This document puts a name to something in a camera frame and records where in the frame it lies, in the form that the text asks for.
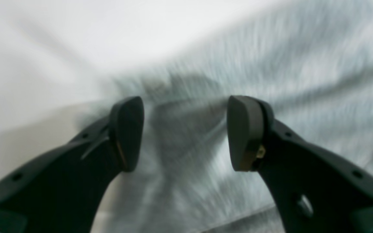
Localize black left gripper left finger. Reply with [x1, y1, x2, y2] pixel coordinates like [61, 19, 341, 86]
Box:
[0, 97, 144, 233]

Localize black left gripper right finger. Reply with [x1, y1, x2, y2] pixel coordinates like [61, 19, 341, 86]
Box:
[227, 95, 373, 233]

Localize grey T-shirt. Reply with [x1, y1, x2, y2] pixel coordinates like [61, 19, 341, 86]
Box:
[80, 0, 373, 233]

